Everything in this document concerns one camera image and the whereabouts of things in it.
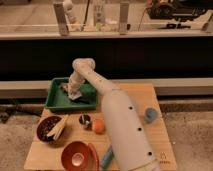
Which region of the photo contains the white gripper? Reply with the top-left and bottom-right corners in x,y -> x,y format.
68,75 -> 83,94

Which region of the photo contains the grey white towel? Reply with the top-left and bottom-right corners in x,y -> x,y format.
60,83 -> 83,101

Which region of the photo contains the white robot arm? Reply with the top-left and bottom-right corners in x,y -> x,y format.
68,58 -> 161,171

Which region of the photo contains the green plastic tray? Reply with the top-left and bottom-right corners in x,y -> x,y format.
45,77 -> 98,112

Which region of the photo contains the small dark metal cup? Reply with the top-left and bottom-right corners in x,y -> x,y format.
79,114 -> 92,129

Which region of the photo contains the wooden board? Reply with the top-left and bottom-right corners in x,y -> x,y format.
24,83 -> 177,171

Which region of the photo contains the orange fruit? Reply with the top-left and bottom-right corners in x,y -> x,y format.
92,119 -> 105,134

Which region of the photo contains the dark brown bowl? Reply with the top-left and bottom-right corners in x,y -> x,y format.
36,116 -> 61,142

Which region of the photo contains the red lacquer bowl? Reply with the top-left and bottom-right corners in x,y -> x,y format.
61,141 -> 90,171

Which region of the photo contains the blue green cylinder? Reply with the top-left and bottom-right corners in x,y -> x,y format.
100,147 -> 114,170

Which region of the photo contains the black machine in background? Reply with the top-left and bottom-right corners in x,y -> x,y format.
146,0 -> 213,22

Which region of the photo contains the left grey post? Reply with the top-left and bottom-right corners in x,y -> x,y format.
53,0 -> 69,36

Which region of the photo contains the grey post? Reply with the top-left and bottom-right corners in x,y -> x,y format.
119,1 -> 129,35
53,0 -> 69,36

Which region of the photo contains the right grey post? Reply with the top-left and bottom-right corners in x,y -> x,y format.
119,1 -> 129,35

